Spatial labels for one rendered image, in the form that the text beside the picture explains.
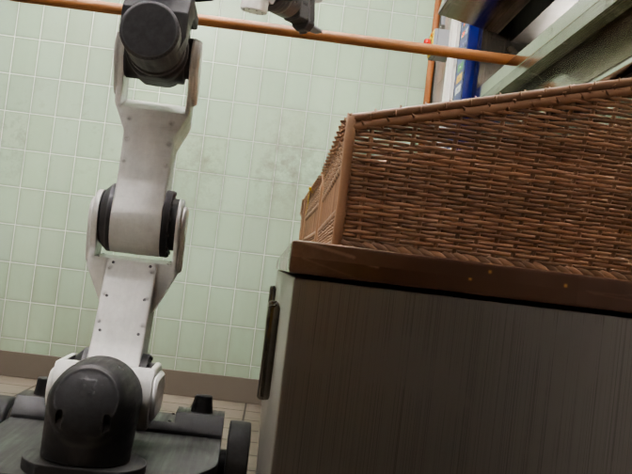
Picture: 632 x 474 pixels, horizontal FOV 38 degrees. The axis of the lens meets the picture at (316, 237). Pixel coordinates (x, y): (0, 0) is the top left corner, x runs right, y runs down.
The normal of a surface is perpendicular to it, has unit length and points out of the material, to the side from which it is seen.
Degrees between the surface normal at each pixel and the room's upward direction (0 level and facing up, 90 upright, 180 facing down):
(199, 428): 45
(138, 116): 84
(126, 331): 65
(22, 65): 90
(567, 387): 90
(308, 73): 90
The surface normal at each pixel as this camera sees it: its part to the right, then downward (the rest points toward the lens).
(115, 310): 0.12, -0.45
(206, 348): 0.05, -0.04
